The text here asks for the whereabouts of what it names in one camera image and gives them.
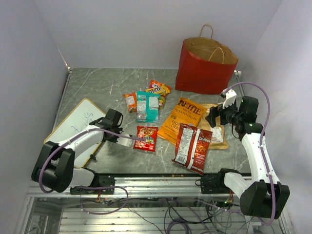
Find small whiteboard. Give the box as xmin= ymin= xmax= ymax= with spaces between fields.
xmin=43 ymin=98 xmax=107 ymax=169

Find red Doritos bag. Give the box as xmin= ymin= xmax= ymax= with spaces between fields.
xmin=172 ymin=123 xmax=213 ymax=175

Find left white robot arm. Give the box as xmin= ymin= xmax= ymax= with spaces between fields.
xmin=31 ymin=109 xmax=123 ymax=194

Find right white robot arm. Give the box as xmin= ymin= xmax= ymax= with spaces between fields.
xmin=205 ymin=96 xmax=290 ymax=219

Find aluminium rail frame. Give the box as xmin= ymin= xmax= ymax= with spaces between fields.
xmin=16 ymin=175 xmax=295 ymax=234

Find small red snack packet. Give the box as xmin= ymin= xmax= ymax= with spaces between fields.
xmin=133 ymin=126 xmax=158 ymax=152

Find red paper bag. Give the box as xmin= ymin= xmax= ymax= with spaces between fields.
xmin=175 ymin=24 xmax=239 ymax=95

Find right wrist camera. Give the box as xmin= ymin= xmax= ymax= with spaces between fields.
xmin=220 ymin=89 xmax=237 ymax=109

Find brown snack pouch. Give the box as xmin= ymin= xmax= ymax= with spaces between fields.
xmin=197 ymin=103 xmax=229 ymax=150

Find loose cables under table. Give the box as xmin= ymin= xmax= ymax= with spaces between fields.
xmin=80 ymin=186 xmax=266 ymax=234

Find orange Kettle chips bag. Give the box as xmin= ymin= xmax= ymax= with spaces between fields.
xmin=157 ymin=97 xmax=207 ymax=145

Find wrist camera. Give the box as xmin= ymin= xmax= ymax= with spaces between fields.
xmin=220 ymin=89 xmax=237 ymax=109
xmin=117 ymin=133 xmax=135 ymax=147

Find yellow M&M's bag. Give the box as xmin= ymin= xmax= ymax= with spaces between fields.
xmin=145 ymin=84 xmax=171 ymax=96

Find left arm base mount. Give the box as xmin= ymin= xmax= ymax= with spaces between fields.
xmin=70 ymin=175 xmax=115 ymax=195

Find orange snack packet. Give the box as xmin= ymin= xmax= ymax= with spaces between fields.
xmin=123 ymin=92 xmax=137 ymax=113

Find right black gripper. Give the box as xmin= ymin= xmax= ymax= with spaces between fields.
xmin=205 ymin=98 xmax=242 ymax=127

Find teal Fox's candy bag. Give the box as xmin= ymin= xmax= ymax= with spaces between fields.
xmin=136 ymin=91 xmax=160 ymax=123

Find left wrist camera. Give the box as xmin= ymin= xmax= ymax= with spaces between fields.
xmin=117 ymin=133 xmax=135 ymax=147

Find orange Fox's candy bag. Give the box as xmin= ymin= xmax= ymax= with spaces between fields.
xmin=149 ymin=80 xmax=167 ymax=109

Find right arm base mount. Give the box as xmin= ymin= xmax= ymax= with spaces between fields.
xmin=195 ymin=174 xmax=230 ymax=195

